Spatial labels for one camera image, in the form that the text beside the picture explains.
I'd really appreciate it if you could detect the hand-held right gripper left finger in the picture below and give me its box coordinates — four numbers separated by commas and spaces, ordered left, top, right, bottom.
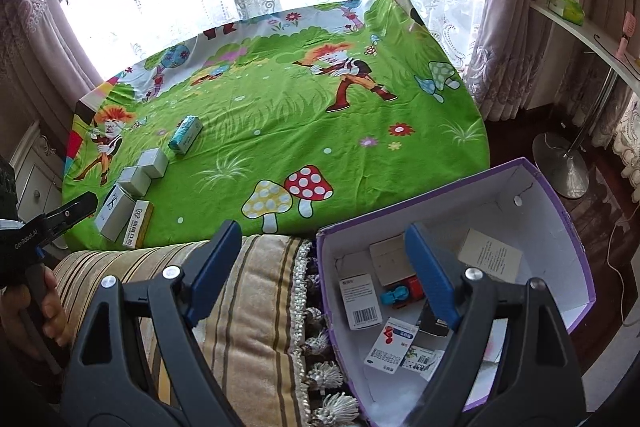
60, 220, 246, 427

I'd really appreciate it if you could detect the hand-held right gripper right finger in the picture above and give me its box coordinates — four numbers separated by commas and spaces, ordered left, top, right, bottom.
404, 222, 588, 427

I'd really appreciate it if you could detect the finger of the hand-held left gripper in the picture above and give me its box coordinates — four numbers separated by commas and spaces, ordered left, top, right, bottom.
37, 192, 99, 240

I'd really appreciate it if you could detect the red toy car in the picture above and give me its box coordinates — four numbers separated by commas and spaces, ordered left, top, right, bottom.
395, 274, 426, 305

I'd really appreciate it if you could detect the black box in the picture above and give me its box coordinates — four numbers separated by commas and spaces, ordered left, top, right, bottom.
417, 302, 451, 338

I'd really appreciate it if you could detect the beige printed box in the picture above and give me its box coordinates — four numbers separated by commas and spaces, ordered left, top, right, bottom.
369, 234, 416, 286

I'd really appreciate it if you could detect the white red medicine box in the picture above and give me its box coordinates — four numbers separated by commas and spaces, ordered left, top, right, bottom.
363, 317, 420, 374

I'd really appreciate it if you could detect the purple cardboard box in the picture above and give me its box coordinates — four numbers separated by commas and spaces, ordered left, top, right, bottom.
316, 157, 598, 413

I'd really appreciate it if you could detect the person's left hand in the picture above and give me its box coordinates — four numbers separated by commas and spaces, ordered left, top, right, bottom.
0, 267, 74, 360

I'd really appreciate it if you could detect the white box with logo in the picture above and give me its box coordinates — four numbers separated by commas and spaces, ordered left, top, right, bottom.
94, 184, 136, 243

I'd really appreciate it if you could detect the blue toy car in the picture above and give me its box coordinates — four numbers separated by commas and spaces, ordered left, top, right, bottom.
380, 284, 411, 308

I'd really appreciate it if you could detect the white cabinet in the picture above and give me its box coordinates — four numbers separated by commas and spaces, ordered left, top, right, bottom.
10, 122, 68, 218

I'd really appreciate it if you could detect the striped beige cushion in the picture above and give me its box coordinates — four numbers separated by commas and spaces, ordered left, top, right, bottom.
50, 234, 361, 427

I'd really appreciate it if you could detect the white box with text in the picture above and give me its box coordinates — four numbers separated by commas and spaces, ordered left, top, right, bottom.
457, 228, 523, 280

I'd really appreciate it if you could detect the yellow and white box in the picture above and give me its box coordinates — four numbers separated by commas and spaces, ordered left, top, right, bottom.
121, 200, 154, 250

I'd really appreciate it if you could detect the small silver box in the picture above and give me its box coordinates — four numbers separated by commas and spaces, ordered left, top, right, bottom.
117, 166, 152, 198
136, 148, 170, 180

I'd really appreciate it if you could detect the white box with barcode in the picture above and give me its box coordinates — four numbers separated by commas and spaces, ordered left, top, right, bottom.
339, 273, 383, 332

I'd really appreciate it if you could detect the white box green print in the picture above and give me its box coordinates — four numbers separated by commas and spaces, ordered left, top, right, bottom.
402, 346, 446, 380

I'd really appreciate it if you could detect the teal box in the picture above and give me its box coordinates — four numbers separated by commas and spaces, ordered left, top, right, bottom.
167, 116, 203, 154

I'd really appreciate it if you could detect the cartoon printed blanket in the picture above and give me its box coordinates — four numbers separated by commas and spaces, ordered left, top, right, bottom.
61, 0, 490, 252

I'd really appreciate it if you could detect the metal shelf stand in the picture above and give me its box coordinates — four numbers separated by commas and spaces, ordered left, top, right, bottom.
532, 67, 618, 200

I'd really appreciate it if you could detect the white lace cloth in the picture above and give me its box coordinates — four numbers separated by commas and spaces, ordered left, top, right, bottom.
612, 94, 640, 190

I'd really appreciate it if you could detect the white shelf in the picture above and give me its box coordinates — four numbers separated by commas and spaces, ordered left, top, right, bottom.
530, 0, 640, 88

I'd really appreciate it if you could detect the green tissue pack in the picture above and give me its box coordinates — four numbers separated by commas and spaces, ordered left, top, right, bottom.
547, 0, 586, 26

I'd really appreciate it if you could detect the pink tag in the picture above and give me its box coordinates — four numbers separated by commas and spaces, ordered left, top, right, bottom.
619, 11, 635, 58

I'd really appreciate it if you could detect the white cable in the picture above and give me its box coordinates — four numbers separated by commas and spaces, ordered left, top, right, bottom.
605, 187, 640, 328

